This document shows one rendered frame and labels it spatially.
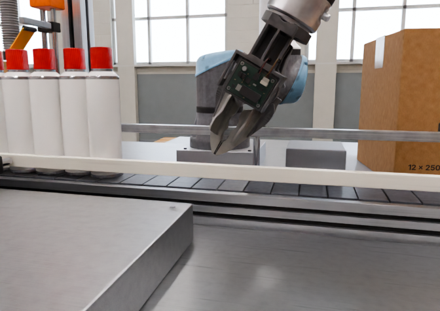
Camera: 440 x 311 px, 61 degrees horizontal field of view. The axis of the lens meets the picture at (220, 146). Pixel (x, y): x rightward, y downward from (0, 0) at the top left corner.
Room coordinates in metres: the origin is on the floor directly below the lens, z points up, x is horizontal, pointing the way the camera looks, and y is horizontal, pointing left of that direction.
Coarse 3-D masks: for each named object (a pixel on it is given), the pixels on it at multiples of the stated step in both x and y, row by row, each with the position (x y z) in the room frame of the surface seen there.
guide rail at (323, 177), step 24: (48, 168) 0.59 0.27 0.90; (72, 168) 0.57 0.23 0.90; (96, 168) 0.56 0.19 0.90; (120, 168) 0.56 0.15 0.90; (144, 168) 0.55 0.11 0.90; (168, 168) 0.54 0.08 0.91; (192, 168) 0.53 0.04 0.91; (216, 168) 0.52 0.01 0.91; (240, 168) 0.51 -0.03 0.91; (264, 168) 0.50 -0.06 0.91; (288, 168) 0.50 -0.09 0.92; (312, 168) 0.50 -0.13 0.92
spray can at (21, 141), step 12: (12, 60) 0.62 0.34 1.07; (24, 60) 0.63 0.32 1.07; (12, 72) 0.62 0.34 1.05; (24, 72) 0.63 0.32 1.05; (12, 84) 0.61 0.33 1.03; (24, 84) 0.62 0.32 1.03; (12, 96) 0.61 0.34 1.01; (24, 96) 0.62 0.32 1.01; (12, 108) 0.61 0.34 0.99; (24, 108) 0.62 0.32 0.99; (12, 120) 0.61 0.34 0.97; (24, 120) 0.62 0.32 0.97; (12, 132) 0.61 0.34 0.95; (24, 132) 0.62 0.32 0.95; (12, 144) 0.61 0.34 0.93; (24, 144) 0.62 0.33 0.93; (12, 168) 0.62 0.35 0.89; (24, 168) 0.62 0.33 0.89
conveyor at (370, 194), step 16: (16, 176) 0.60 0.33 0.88; (32, 176) 0.59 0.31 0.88; (48, 176) 0.59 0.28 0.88; (64, 176) 0.59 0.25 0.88; (80, 176) 0.59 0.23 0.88; (128, 176) 0.59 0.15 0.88; (144, 176) 0.59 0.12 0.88; (160, 176) 0.59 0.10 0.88; (176, 176) 0.59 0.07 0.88; (256, 192) 0.51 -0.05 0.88; (272, 192) 0.50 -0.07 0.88; (288, 192) 0.50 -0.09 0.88; (304, 192) 0.50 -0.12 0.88; (320, 192) 0.50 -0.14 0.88; (336, 192) 0.50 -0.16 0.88; (352, 192) 0.50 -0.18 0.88; (368, 192) 0.50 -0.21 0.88; (384, 192) 0.51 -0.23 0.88; (400, 192) 0.50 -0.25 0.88; (416, 192) 0.50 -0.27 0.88; (432, 192) 0.50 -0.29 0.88
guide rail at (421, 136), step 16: (128, 128) 0.63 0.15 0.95; (144, 128) 0.62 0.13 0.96; (160, 128) 0.61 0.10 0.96; (176, 128) 0.61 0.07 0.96; (192, 128) 0.60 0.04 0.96; (208, 128) 0.60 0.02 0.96; (272, 128) 0.57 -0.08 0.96; (288, 128) 0.57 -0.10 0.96; (304, 128) 0.56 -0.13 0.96; (320, 128) 0.56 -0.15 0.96
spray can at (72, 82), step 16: (64, 48) 0.61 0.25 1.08; (80, 48) 0.61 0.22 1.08; (64, 64) 0.61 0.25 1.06; (80, 64) 0.61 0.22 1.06; (64, 80) 0.60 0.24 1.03; (80, 80) 0.60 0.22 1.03; (64, 96) 0.60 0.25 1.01; (80, 96) 0.60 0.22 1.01; (64, 112) 0.60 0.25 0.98; (80, 112) 0.60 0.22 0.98; (64, 128) 0.60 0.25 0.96; (80, 128) 0.60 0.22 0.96; (64, 144) 0.60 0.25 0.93; (80, 144) 0.60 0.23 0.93
